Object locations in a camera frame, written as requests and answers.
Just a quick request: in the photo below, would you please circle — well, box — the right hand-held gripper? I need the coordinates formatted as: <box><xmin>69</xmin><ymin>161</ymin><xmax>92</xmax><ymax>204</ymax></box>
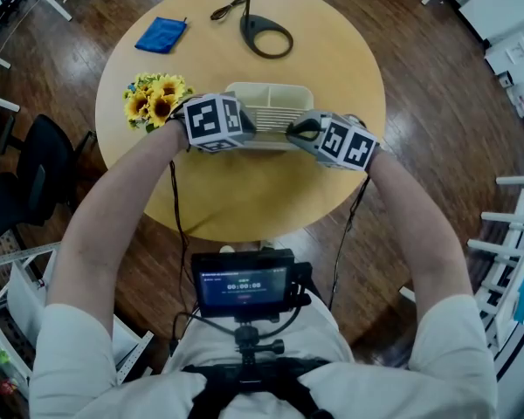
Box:
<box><xmin>286</xmin><ymin>110</ymin><xmax>380</xmax><ymax>173</ymax></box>

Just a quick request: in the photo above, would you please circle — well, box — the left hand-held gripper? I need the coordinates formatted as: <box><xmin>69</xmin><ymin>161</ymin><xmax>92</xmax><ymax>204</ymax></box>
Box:
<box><xmin>174</xmin><ymin>93</ymin><xmax>258</xmax><ymax>153</ymax></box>

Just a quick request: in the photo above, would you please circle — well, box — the cream plastic divided tray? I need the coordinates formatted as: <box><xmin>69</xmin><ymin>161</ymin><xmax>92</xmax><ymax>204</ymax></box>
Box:
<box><xmin>224</xmin><ymin>81</ymin><xmax>314</xmax><ymax>153</ymax></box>

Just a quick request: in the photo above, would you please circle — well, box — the person's left forearm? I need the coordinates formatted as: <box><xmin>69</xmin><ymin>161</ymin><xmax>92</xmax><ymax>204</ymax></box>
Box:
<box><xmin>46</xmin><ymin>119</ymin><xmax>190</xmax><ymax>336</ymax></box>

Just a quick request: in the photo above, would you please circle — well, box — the person's right forearm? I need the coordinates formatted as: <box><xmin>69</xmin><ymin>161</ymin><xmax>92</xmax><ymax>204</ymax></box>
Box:
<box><xmin>365</xmin><ymin>148</ymin><xmax>476</xmax><ymax>323</ymax></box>

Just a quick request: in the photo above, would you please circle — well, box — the sunflower bouquet in white pot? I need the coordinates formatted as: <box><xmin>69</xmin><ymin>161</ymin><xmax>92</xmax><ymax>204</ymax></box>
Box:
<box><xmin>122</xmin><ymin>72</ymin><xmax>196</xmax><ymax>134</ymax></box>

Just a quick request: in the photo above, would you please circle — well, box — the blue folded cloth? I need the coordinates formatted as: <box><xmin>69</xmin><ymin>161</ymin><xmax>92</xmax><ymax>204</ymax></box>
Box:
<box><xmin>134</xmin><ymin>16</ymin><xmax>190</xmax><ymax>55</ymax></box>

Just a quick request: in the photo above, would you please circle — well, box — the black chest-mounted monitor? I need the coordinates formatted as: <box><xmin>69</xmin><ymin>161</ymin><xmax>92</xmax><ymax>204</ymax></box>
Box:
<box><xmin>190</xmin><ymin>250</ymin><xmax>296</xmax><ymax>319</ymax></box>

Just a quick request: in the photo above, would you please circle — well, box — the white printed storage unit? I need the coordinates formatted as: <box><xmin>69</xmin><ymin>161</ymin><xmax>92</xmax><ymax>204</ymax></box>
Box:
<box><xmin>483</xmin><ymin>31</ymin><xmax>524</xmax><ymax>118</ymax></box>

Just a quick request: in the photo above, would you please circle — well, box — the white slatted rack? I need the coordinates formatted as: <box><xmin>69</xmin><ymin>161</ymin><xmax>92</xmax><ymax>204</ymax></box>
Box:
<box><xmin>465</xmin><ymin>175</ymin><xmax>524</xmax><ymax>358</ymax></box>

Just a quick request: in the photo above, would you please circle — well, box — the black chest harness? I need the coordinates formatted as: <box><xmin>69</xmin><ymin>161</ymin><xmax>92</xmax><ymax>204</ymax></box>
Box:
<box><xmin>181</xmin><ymin>357</ymin><xmax>335</xmax><ymax>419</ymax></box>

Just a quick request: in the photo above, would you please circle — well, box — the white perforated shelf rack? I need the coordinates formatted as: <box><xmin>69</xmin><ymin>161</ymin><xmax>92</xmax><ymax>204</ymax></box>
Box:
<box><xmin>0</xmin><ymin>241</ymin><xmax>155</xmax><ymax>393</ymax></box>

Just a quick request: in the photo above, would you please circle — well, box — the person's white shirt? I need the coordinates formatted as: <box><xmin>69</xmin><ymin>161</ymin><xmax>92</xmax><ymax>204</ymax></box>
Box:
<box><xmin>28</xmin><ymin>292</ymin><xmax>500</xmax><ymax>419</ymax></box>

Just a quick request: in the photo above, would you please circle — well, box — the black lamp base with cable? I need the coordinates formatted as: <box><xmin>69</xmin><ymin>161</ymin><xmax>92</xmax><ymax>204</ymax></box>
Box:
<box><xmin>238</xmin><ymin>0</ymin><xmax>295</xmax><ymax>59</ymax></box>

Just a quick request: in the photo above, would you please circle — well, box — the coiled black lamp cable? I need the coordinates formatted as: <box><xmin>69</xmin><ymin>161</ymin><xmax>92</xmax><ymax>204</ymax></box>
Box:
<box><xmin>210</xmin><ymin>0</ymin><xmax>250</xmax><ymax>23</ymax></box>

